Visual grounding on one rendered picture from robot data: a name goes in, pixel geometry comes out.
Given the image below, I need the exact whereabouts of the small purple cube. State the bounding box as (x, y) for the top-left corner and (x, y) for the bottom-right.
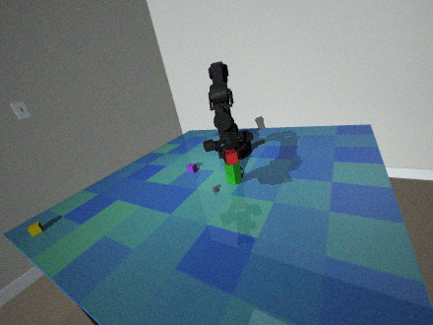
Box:
(186, 163), (198, 173)

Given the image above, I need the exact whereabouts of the red block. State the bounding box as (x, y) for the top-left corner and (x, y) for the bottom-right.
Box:
(224, 149), (238, 165)

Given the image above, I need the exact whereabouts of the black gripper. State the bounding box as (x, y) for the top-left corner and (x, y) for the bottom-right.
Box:
(203, 122), (253, 162)

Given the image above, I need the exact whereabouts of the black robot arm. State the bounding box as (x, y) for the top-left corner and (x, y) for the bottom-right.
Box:
(209, 61), (244, 150)

